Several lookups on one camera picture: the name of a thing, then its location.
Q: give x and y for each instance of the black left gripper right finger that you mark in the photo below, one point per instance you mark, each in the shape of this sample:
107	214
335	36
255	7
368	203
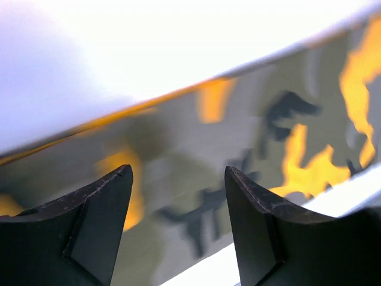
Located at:
278	242

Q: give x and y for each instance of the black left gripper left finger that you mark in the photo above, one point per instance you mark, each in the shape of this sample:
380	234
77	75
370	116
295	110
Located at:
72	240

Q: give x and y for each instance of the camouflage yellow green trousers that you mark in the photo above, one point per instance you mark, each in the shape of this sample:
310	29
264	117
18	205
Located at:
304	125

